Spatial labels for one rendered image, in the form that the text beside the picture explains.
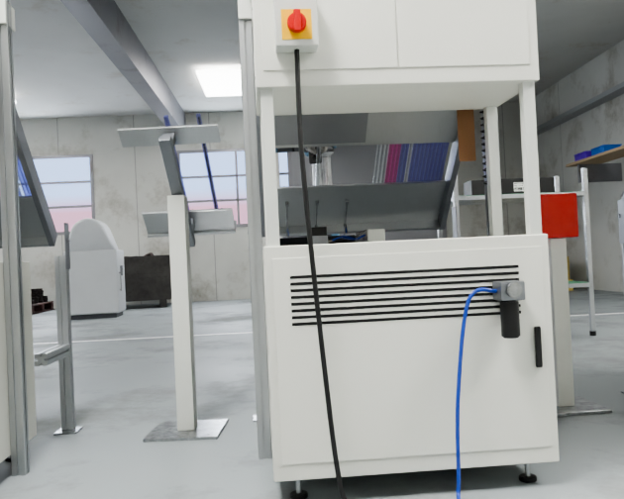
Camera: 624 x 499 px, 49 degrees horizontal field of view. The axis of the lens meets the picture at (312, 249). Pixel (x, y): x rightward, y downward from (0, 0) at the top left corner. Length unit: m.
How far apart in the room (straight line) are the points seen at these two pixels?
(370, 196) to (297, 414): 1.09
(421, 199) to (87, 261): 6.39
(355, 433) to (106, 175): 9.98
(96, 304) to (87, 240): 0.78
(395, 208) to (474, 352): 0.99
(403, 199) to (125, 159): 9.10
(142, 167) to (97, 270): 3.19
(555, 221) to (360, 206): 0.70
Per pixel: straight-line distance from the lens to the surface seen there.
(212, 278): 11.06
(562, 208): 2.61
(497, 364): 1.74
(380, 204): 2.55
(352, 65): 1.71
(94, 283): 8.54
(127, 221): 11.29
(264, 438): 2.11
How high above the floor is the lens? 0.58
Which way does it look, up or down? 1 degrees up
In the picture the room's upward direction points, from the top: 3 degrees counter-clockwise
